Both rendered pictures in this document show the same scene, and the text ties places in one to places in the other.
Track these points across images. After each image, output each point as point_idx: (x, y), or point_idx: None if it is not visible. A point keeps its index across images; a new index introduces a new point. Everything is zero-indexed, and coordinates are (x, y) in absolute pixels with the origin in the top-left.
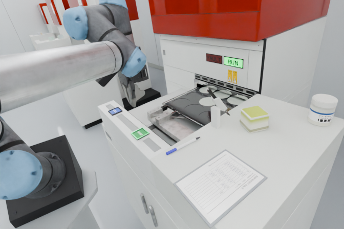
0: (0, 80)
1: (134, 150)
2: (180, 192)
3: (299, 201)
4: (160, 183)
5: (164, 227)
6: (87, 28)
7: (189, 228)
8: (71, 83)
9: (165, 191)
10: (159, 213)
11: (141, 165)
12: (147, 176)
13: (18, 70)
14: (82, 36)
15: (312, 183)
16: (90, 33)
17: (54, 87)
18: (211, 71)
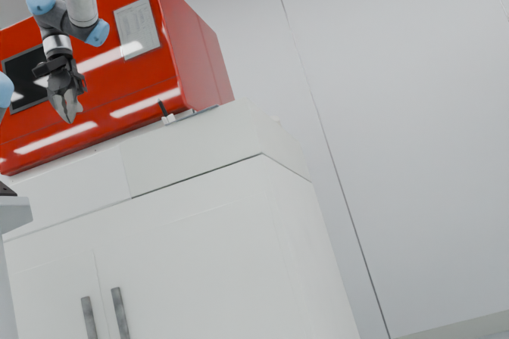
0: None
1: (80, 172)
2: (177, 119)
3: (287, 160)
4: (141, 164)
5: (151, 295)
6: (55, 1)
7: (197, 176)
8: None
9: (151, 169)
10: (138, 267)
11: (95, 191)
12: (110, 198)
13: None
14: (51, 4)
15: (295, 166)
16: (57, 5)
17: None
18: None
